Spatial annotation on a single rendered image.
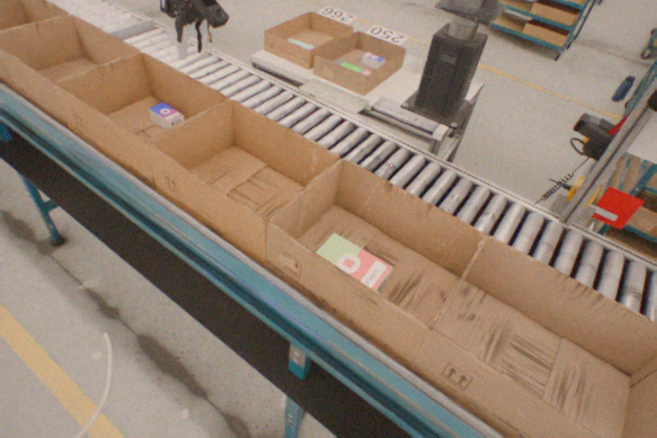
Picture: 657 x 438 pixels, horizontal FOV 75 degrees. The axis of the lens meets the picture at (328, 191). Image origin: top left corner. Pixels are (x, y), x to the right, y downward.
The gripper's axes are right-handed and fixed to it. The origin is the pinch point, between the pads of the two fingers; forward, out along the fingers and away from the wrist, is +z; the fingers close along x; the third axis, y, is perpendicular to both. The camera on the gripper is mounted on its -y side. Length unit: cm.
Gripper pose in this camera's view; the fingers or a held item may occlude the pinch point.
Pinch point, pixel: (193, 53)
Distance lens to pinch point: 118.0
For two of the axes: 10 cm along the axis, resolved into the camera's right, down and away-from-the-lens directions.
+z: -2.3, 7.0, 6.7
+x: -5.1, 5.0, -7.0
